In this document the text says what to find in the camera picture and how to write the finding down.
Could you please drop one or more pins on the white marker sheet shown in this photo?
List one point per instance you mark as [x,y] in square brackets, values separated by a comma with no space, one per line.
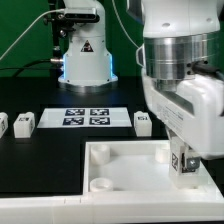
[84,117]

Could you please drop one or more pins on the white square tabletop part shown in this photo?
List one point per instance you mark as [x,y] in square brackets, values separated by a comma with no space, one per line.
[138,172]

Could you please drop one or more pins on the white L-shaped obstacle fence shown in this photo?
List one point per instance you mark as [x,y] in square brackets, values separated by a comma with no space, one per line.
[74,210]

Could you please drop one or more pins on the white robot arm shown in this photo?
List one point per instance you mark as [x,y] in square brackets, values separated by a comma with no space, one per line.
[180,41]

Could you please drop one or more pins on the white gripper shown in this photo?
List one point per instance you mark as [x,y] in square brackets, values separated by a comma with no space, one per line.
[194,112]

